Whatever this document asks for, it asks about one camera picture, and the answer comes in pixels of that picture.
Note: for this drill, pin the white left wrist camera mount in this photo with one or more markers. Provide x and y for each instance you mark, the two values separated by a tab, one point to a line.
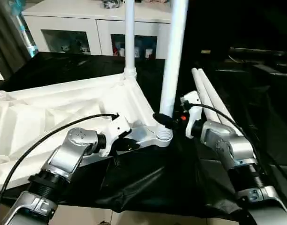
117	129

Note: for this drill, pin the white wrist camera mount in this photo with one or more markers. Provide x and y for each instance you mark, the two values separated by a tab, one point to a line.
192	105
117	129

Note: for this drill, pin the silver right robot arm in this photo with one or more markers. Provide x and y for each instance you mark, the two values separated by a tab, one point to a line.
235	145

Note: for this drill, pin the white cabinet with glass doors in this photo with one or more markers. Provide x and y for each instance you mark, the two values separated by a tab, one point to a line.
87	25

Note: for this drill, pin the red object behind glass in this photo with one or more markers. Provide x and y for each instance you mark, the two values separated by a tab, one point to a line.
115	50

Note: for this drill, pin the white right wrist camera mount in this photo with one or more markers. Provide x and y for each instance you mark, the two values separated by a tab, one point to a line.
192	105

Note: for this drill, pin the white plastic table leg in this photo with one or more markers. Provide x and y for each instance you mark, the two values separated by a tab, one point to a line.
172	58
216	98
130	35
201	89

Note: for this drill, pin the small tan label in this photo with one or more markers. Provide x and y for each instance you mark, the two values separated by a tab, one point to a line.
205	51

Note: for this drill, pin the black mat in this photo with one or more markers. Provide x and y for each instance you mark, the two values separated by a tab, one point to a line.
145	187

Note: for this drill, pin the grey curtain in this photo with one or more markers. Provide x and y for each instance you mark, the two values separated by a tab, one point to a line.
5	39

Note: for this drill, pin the clear glass trinket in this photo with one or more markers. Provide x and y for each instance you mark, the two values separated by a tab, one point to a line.
109	3

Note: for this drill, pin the white plastic table top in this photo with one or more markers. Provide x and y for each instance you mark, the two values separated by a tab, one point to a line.
63	105

